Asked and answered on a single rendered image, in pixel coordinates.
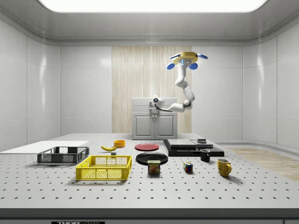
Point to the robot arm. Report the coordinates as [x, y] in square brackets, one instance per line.
[181, 79]

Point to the puzzle cube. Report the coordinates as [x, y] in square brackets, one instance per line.
[188, 167]

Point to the banana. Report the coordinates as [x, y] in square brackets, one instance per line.
[109, 148]

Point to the flat-sided can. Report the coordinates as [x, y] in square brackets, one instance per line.
[154, 168]

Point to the black mug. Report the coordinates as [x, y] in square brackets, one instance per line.
[204, 156]

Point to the black stove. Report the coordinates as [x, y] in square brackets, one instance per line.
[177, 145]

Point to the white cabinet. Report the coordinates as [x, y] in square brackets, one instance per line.
[144, 126]

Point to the yellow bowl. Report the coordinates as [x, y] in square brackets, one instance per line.
[119, 144]

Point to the yellow basket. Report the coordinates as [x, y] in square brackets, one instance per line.
[100, 173]

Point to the drone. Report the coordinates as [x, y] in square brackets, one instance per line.
[185, 55]

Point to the yellow mug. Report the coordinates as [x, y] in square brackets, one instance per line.
[223, 168]

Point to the white board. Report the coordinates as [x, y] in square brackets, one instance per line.
[35, 146]

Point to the black plate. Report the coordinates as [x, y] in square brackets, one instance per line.
[143, 158]

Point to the dark grey basket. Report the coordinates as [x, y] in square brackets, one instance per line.
[60, 158]

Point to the red plate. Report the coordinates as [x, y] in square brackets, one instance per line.
[147, 147]

